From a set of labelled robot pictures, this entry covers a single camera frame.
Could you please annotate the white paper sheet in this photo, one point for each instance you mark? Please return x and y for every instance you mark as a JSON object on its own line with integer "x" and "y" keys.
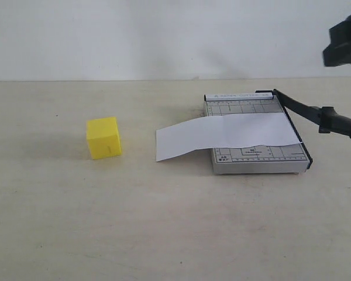
{"x": 229, "y": 131}

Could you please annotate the yellow foam cube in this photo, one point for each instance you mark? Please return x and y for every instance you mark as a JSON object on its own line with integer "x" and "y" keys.
{"x": 103, "y": 138}

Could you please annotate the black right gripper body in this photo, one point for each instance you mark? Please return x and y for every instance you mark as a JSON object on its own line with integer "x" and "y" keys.
{"x": 338, "y": 52}

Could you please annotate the black cutter blade lever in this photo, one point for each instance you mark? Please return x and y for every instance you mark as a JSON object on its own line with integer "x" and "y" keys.
{"x": 326, "y": 118}

